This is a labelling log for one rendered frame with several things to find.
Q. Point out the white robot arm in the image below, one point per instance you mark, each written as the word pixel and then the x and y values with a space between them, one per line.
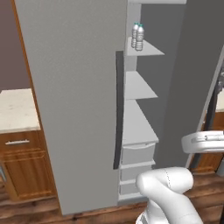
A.
pixel 170 192

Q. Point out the black door seal strip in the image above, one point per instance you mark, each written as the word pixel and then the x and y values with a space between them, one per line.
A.
pixel 118 110

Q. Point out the grey freezer shelf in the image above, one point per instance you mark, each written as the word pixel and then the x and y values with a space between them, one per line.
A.
pixel 137 125
pixel 138 87
pixel 148 51

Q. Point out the grey fridge door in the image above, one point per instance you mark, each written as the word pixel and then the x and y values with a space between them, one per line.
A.
pixel 75 110

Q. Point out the large grey freezer drawer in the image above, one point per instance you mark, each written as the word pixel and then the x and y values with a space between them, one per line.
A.
pixel 137 154

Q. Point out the grey fridge freezer cabinet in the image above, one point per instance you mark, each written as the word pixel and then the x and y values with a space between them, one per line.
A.
pixel 154 81

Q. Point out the small grey freezer drawer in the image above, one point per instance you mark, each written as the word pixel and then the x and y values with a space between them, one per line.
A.
pixel 127 188

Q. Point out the grey freezer door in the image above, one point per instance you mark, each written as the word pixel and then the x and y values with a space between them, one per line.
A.
pixel 189 73

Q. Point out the wooden cupboard door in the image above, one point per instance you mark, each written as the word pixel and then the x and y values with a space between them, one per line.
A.
pixel 29 175

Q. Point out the clear water bottle teal cap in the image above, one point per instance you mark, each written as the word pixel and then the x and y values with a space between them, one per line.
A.
pixel 140 38
pixel 134 35

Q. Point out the wooden drawer front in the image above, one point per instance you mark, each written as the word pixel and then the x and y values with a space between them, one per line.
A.
pixel 22 141

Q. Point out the wooden base cupboard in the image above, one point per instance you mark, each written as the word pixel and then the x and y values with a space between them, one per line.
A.
pixel 208 163

